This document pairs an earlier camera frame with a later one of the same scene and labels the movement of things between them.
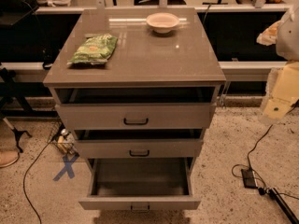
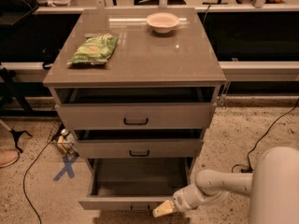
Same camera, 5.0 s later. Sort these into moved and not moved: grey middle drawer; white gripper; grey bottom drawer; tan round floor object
Moved: white gripper
Not moved: grey middle drawer; tan round floor object; grey bottom drawer
